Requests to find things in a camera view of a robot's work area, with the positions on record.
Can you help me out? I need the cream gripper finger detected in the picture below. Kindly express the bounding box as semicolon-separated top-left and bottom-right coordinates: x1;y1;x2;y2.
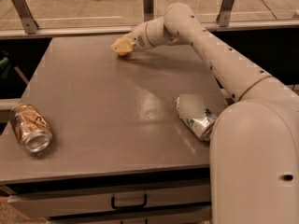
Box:
111;37;135;53

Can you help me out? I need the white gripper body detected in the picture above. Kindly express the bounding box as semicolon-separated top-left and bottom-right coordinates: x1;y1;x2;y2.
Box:
131;22;153;50

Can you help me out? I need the orange fruit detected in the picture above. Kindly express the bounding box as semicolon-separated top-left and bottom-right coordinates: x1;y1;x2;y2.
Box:
117;51;129;57

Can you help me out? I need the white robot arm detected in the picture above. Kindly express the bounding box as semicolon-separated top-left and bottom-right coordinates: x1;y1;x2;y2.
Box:
111;3;299;224

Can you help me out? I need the silver green soda can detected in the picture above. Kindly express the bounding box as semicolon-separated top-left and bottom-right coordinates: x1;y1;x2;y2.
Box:
175;94;217;142

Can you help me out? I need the orange soda can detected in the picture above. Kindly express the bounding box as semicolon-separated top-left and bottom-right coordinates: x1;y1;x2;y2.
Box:
9;104;52;153

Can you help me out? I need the metal railing bar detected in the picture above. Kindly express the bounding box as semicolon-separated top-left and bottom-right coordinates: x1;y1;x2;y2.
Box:
0;19;299;40

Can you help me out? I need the green object at left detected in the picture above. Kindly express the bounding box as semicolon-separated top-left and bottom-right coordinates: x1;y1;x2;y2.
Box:
0;57;11;79

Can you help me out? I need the grey upper drawer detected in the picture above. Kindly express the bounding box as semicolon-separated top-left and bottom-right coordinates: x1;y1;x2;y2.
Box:
8;184;210;217

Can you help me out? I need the grey drawer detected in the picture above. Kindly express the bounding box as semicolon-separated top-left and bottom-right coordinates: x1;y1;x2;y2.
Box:
8;184;210;217
46;206;211;224

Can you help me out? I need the grey lower drawer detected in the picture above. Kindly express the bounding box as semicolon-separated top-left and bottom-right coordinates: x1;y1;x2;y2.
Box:
46;206;211;224

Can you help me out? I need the middle metal railing bracket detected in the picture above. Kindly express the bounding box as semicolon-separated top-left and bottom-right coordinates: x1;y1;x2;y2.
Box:
143;0;154;21

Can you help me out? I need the metal railing bracket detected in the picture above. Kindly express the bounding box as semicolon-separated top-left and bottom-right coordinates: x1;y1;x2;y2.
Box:
216;0;235;27
11;0;39;35
143;0;154;21

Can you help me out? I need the right metal railing bracket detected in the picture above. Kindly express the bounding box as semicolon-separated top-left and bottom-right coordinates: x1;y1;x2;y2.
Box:
216;0;235;27

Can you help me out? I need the left metal railing bracket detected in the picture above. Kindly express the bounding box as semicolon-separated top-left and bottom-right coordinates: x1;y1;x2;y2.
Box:
11;0;39;35

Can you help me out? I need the black drawer handle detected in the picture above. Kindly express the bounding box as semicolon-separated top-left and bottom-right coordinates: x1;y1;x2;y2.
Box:
110;194;148;210

